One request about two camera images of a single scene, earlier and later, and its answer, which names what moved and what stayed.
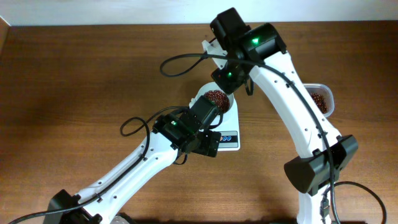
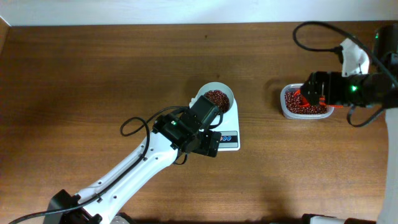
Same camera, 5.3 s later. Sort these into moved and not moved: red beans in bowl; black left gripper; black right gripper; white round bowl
Moved: black right gripper
Not moved: red beans in bowl; black left gripper; white round bowl
